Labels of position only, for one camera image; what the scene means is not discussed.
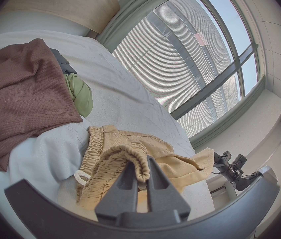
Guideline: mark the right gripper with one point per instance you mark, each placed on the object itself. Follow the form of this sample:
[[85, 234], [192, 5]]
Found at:
[[220, 165]]

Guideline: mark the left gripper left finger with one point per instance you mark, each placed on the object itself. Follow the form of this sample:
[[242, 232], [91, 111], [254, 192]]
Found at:
[[118, 200]]

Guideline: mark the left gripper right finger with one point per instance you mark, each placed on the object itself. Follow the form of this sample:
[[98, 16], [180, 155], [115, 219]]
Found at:
[[165, 198]]

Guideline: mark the tan shorts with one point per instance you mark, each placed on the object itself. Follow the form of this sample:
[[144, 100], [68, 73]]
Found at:
[[175, 163]]

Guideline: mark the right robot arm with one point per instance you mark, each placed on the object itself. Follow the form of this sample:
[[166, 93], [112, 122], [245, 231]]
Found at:
[[242, 180]]

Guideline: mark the pale blue garment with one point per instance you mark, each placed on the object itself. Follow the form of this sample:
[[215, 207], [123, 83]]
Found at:
[[38, 158]]

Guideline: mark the green garment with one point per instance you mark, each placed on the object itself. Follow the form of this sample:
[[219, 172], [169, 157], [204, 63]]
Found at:
[[82, 98]]

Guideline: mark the bed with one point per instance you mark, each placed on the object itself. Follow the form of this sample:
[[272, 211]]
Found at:
[[120, 91]]

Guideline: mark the window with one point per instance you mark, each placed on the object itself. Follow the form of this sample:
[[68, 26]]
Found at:
[[180, 58]]

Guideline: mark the brown garment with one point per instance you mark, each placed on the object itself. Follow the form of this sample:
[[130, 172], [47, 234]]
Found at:
[[23, 96]]

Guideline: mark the dark grey garment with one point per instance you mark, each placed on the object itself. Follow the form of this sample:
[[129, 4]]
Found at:
[[63, 61]]

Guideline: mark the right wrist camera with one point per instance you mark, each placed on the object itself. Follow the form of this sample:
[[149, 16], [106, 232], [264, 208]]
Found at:
[[226, 155]]

